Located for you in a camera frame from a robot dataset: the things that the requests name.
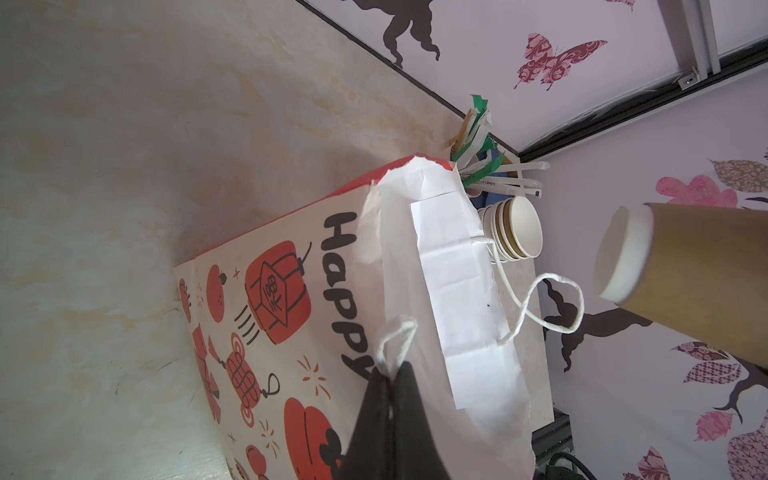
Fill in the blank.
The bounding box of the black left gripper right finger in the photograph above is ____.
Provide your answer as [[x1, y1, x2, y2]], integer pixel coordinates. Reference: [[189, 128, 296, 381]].
[[391, 362, 450, 480]]

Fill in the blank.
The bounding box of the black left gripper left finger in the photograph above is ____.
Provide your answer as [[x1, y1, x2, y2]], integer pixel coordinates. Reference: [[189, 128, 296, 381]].
[[335, 368, 392, 480]]

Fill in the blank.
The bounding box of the red and white paper bag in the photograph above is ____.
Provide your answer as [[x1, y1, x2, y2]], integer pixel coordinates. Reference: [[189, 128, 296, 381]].
[[174, 156, 536, 479]]

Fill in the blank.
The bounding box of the white paper cup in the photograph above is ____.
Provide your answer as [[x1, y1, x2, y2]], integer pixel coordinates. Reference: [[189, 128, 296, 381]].
[[595, 203, 767, 367]]

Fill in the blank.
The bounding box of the stack of paper cups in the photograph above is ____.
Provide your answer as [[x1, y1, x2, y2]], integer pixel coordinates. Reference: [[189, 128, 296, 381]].
[[478, 196, 543, 263]]

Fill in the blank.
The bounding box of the green wrapped straw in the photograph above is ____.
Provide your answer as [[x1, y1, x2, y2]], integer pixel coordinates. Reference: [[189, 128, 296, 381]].
[[449, 94, 503, 187]]

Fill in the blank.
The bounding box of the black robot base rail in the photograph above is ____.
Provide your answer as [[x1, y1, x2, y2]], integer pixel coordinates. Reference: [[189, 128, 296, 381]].
[[532, 408, 574, 469]]

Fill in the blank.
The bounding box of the aluminium rail back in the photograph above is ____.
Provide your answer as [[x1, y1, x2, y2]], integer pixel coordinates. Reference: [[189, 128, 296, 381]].
[[678, 0, 721, 90]]

